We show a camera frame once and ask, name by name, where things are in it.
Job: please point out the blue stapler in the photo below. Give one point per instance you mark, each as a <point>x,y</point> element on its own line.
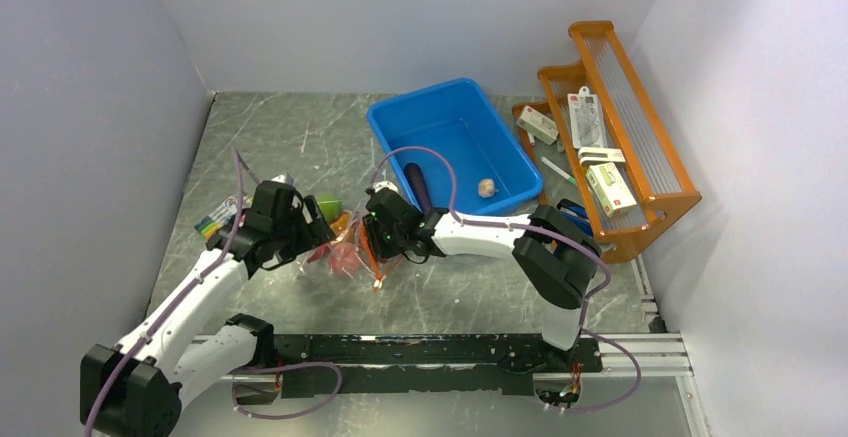
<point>576,214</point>

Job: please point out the white red large box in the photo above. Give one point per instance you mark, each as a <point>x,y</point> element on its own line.
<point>610,189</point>

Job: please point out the white green small box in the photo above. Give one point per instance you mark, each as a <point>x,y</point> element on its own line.
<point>538,125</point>

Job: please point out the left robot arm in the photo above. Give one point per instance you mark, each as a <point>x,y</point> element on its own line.
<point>172,328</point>

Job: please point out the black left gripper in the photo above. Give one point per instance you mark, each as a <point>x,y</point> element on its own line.
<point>313,233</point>

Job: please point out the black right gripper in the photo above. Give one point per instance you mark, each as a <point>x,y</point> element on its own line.
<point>382,250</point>

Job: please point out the clear blister pack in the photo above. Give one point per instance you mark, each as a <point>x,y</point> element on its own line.
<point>587,128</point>

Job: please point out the white green pen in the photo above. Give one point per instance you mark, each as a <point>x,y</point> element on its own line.
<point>558,170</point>

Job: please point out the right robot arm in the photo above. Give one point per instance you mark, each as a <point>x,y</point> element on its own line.
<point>557,257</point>

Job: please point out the pink fake peach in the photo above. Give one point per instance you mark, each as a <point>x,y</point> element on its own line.
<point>344,260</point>

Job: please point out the blue plastic bin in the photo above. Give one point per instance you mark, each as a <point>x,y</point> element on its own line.
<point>456,119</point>

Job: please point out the white flat box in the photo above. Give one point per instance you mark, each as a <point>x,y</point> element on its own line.
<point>588,156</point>

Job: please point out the orange fake carrot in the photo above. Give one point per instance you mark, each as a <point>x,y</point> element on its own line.
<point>341,224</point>

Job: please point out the orange wooden rack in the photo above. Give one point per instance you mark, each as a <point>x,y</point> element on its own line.
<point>652,168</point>

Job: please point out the purple fake eggplant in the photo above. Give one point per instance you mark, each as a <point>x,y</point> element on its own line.
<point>415,178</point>

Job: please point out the clear zip bag red seal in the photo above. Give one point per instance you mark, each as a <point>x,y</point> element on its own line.
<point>374,270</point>

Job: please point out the black aluminium base frame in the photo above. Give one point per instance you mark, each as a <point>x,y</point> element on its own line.
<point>306,365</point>

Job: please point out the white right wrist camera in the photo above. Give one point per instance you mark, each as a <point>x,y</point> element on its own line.
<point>382,185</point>

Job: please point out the marker pen pack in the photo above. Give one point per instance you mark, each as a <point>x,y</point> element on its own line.
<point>219,217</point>

